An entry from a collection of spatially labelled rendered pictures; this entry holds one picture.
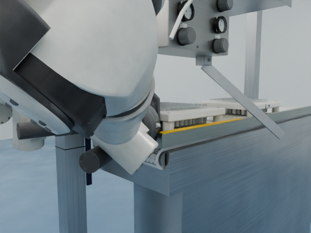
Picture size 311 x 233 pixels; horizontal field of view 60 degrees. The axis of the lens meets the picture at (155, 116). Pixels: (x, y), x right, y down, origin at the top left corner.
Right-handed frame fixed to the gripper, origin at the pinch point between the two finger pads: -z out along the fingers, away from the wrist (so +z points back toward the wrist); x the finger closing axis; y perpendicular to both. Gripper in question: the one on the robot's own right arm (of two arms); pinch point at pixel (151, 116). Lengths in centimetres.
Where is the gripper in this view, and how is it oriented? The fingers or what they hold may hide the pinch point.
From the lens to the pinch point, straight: 65.3
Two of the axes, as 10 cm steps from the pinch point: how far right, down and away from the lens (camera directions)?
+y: 9.7, 0.2, -2.3
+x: 0.1, 9.9, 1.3
